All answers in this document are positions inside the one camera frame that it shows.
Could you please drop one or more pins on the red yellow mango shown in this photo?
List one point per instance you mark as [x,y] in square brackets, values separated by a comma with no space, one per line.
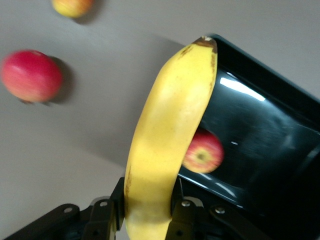
[72,7]

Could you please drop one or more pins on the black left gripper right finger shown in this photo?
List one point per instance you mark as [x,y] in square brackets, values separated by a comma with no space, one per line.
[190,220]

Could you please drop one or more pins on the black plastic box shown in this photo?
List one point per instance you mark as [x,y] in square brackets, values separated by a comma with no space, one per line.
[262,137]

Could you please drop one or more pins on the yellow banana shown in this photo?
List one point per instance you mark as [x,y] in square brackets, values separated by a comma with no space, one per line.
[170,125]

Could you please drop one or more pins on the red yellow apple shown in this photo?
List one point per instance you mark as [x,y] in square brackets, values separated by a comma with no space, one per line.
[205,155]

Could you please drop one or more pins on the red round apple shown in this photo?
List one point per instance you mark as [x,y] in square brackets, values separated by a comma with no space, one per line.
[32,75]

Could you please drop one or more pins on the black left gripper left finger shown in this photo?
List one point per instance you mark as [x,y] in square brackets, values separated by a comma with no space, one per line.
[100,220]

